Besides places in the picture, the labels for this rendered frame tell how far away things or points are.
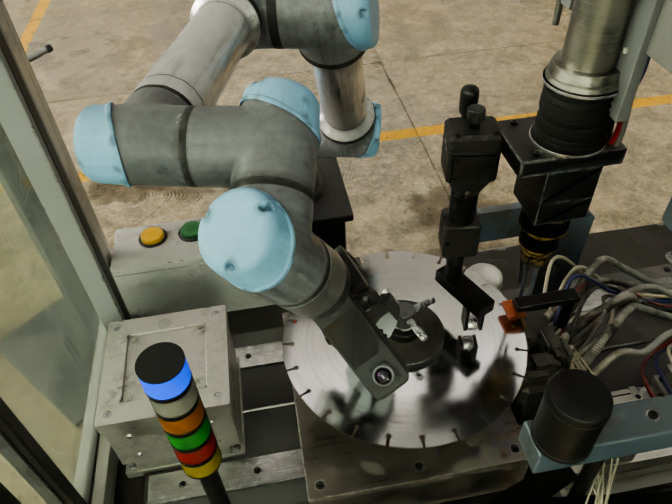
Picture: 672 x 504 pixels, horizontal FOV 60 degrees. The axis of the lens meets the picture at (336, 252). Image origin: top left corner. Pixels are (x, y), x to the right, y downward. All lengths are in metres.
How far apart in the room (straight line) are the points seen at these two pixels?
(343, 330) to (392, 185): 2.03
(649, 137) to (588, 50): 2.59
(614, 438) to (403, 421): 0.23
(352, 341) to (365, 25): 0.44
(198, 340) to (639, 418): 0.59
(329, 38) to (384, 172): 1.85
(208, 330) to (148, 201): 1.83
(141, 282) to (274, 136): 0.61
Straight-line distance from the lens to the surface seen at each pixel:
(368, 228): 2.38
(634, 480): 0.93
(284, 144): 0.51
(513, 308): 0.84
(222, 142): 0.52
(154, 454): 0.94
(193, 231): 1.06
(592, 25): 0.59
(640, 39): 0.59
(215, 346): 0.88
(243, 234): 0.45
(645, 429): 0.68
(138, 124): 0.55
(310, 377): 0.77
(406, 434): 0.73
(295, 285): 0.50
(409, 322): 0.76
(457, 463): 0.83
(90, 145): 0.57
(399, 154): 2.79
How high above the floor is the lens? 1.59
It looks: 44 degrees down
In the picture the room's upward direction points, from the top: 3 degrees counter-clockwise
